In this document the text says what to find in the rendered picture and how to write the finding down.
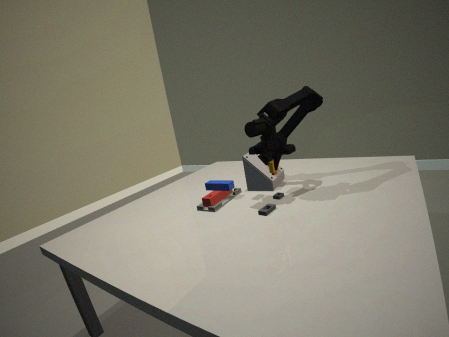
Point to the yellow block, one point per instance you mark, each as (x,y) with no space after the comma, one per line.
(272,168)

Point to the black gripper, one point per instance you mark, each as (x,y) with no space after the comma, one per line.
(278,151)

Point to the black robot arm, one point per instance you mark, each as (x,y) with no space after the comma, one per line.
(308,101)

